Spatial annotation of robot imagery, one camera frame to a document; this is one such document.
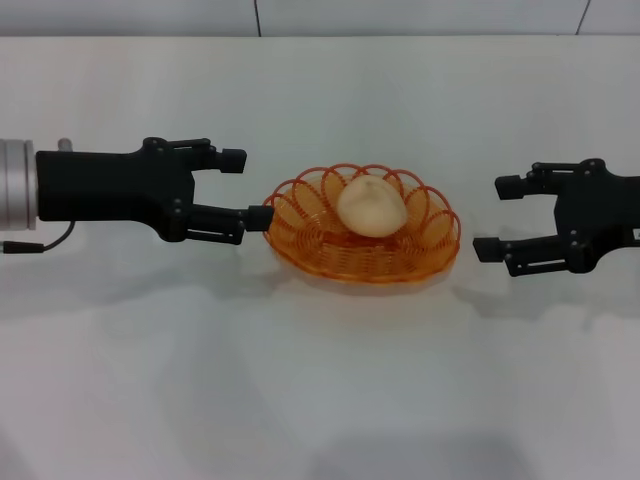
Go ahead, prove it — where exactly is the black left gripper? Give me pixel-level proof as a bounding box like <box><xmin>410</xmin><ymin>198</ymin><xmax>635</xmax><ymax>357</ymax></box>
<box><xmin>34</xmin><ymin>137</ymin><xmax>275</xmax><ymax>247</ymax></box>

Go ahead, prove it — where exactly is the orange wire basket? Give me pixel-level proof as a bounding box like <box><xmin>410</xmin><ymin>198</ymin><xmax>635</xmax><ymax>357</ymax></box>
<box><xmin>261</xmin><ymin>161</ymin><xmax>462</xmax><ymax>297</ymax></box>

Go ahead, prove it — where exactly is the pale steamed bun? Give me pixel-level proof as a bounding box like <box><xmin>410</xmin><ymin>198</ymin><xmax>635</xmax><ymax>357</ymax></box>
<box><xmin>336</xmin><ymin>173</ymin><xmax>408</xmax><ymax>239</ymax></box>

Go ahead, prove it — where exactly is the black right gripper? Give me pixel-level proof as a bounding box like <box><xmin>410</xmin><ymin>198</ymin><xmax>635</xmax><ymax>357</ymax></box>
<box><xmin>472</xmin><ymin>158</ymin><xmax>640</xmax><ymax>278</ymax></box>

